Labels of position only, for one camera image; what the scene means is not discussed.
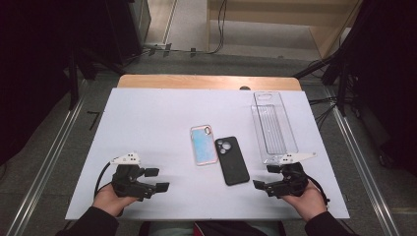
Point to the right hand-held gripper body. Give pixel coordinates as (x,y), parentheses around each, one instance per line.
(293,182)

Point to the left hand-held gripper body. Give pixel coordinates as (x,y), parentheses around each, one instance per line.
(126,183)

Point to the black phone case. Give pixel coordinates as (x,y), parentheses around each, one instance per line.
(232,164)

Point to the clear plastic rack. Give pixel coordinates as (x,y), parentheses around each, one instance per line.
(273,128)

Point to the blue phone case pink rim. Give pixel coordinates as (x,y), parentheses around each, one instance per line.
(204,146)

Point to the person's left hand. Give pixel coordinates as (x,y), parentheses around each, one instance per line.
(109,201)

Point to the person's right hand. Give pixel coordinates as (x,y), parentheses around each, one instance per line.
(309,205)

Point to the white board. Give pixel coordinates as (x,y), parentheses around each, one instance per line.
(157,131)

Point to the black round table grommet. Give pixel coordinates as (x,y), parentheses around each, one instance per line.
(244,88)

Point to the black stand legs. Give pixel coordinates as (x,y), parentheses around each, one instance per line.
(73,82)

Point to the black stand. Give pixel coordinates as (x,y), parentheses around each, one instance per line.
(341,62)

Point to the wooden shelf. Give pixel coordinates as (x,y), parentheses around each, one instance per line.
(327,29)

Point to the metal floor rail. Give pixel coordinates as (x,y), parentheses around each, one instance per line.
(364,170)
(46,167)

